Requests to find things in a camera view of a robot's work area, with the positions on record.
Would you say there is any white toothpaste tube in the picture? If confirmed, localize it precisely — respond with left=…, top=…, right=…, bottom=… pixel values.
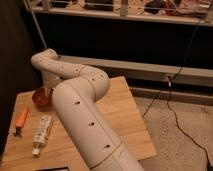
left=32, top=115, right=53, bottom=157

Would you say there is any wooden shelf ledge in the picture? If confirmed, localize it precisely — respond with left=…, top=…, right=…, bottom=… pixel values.
left=23, top=0, right=213, bottom=27

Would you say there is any metal pole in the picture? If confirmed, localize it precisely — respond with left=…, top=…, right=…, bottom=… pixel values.
left=26, top=0, right=47, bottom=49

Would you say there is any black cable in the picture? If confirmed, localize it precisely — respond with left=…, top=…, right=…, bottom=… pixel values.
left=142, top=16, right=213, bottom=168

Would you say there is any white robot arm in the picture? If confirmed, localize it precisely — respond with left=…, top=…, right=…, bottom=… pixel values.
left=31, top=49, right=145, bottom=171

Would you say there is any red ceramic bowl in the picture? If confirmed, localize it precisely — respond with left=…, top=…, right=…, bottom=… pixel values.
left=32, top=87, right=52, bottom=107

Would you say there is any orange handled tool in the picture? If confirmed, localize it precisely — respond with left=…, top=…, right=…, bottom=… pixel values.
left=13, top=108, right=29, bottom=136

